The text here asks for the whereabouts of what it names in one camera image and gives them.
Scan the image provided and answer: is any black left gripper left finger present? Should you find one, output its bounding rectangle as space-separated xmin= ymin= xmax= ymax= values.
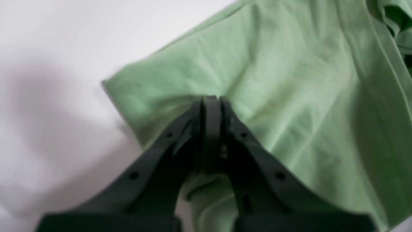
xmin=36 ymin=98 xmax=203 ymax=232

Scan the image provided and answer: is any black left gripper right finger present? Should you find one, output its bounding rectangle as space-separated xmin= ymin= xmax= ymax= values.
xmin=203 ymin=96 xmax=377 ymax=232

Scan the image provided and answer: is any green t-shirt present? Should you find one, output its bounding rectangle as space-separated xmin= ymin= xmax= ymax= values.
xmin=103 ymin=0 xmax=412 ymax=232

